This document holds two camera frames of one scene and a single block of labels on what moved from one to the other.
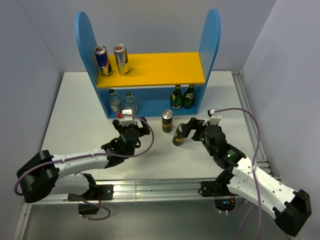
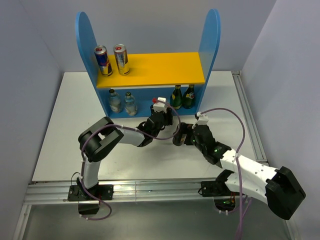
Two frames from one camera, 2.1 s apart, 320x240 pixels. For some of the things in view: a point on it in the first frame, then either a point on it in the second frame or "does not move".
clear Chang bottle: (114, 101) does not move
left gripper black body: (143, 130) -> (167, 121)
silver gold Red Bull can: (121, 56) does not move
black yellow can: (178, 139) does not move
